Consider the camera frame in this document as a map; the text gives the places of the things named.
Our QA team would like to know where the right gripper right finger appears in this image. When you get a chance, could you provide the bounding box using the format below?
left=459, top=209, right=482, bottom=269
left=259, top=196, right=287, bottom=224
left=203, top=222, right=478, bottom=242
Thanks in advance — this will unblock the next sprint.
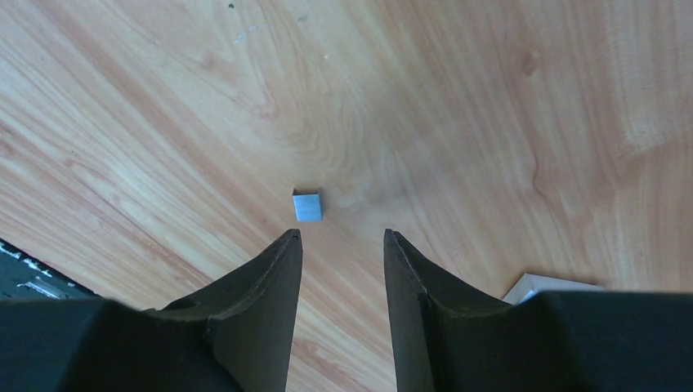
left=383, top=229, right=692, bottom=391

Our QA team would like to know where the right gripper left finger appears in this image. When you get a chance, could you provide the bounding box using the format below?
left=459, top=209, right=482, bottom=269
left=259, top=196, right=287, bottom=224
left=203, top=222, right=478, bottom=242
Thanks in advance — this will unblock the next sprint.
left=1, top=229, right=302, bottom=391

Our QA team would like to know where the white staple tray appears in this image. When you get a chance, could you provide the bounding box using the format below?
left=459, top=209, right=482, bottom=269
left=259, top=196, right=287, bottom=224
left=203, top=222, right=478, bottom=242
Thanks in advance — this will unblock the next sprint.
left=502, top=273, right=604, bottom=305

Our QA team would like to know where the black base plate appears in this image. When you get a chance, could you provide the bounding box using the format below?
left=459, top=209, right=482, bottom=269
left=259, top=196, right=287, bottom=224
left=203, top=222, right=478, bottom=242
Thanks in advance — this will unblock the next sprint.
left=1, top=239, right=98, bottom=301

